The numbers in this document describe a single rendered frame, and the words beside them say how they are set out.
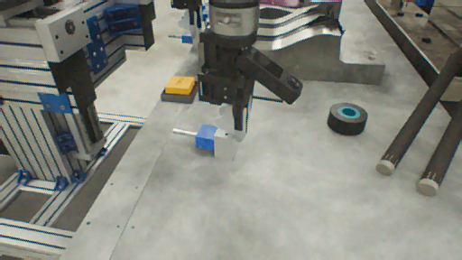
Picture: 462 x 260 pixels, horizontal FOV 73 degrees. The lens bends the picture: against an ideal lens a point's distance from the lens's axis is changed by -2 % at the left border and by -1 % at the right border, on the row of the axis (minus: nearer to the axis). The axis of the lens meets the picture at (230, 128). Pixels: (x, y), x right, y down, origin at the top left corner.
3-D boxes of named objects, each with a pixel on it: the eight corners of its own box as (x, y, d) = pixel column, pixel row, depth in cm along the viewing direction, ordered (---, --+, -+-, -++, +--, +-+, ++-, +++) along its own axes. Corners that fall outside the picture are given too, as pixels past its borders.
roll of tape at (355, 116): (366, 120, 71) (370, 107, 69) (360, 140, 66) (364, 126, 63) (331, 111, 74) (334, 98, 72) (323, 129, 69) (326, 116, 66)
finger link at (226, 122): (216, 136, 61) (215, 96, 56) (245, 142, 60) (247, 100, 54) (211, 146, 59) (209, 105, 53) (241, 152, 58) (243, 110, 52)
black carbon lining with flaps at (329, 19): (223, 43, 90) (222, 10, 85) (231, 25, 103) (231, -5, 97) (346, 51, 86) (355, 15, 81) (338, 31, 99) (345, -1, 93)
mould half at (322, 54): (198, 73, 90) (196, 26, 82) (215, 40, 111) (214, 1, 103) (379, 85, 85) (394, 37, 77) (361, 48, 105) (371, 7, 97)
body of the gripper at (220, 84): (213, 84, 59) (211, 21, 52) (257, 91, 57) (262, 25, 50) (198, 105, 53) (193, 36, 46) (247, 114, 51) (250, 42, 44)
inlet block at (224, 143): (170, 148, 63) (167, 126, 60) (180, 134, 67) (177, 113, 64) (232, 161, 60) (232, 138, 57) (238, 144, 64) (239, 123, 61)
